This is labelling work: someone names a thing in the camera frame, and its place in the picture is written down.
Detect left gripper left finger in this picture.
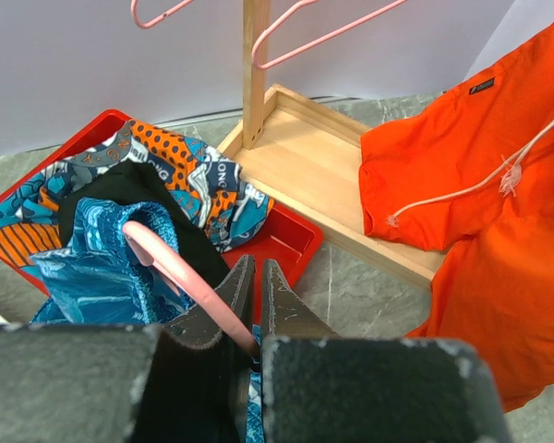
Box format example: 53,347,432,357
133,253,256,443

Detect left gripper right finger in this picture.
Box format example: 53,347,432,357
260,259,340,340

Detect pink wire hanger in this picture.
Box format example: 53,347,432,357
123,221,259,357
129,0,195,30
250,0,412,71

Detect blue leaf-print shorts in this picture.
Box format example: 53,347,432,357
29,197,265,443

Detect orange dotted patterned shorts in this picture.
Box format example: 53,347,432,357
0,119,274,270

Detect red plastic tray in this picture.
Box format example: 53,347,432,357
0,110,322,309

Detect wooden clothes rack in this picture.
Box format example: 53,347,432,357
219,1,443,289

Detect black garment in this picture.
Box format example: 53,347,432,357
57,162,230,287

